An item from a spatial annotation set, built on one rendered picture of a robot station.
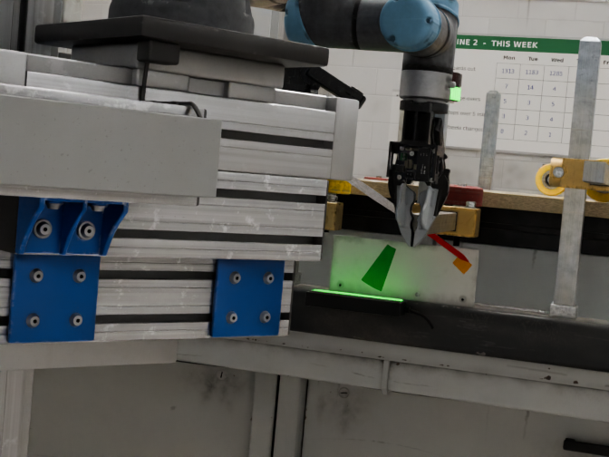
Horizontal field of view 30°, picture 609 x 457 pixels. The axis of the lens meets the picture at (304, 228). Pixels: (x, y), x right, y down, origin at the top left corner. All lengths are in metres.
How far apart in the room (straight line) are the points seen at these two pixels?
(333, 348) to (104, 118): 1.20
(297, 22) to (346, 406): 0.97
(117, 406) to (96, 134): 1.61
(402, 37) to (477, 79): 7.78
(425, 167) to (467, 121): 7.68
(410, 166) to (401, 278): 0.41
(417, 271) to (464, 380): 0.21
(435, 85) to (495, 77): 7.64
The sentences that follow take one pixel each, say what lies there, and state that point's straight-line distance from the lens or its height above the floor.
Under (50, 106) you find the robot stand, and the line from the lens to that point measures 0.92.
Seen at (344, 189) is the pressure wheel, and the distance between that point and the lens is 2.14.
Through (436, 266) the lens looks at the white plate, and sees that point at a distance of 1.99.
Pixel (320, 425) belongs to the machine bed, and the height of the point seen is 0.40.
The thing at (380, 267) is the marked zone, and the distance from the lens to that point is 2.01.
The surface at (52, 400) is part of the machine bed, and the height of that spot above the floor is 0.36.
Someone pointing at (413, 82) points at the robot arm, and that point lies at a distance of 1.66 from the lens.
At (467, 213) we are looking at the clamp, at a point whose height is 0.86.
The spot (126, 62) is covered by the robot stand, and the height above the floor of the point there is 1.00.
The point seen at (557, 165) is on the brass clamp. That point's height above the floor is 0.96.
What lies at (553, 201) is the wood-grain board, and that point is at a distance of 2.13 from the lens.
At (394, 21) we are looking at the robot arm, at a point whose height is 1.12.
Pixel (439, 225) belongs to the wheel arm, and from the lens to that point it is 1.82.
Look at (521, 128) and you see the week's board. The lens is 9.22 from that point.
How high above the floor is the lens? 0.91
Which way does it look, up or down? 3 degrees down
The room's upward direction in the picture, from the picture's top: 5 degrees clockwise
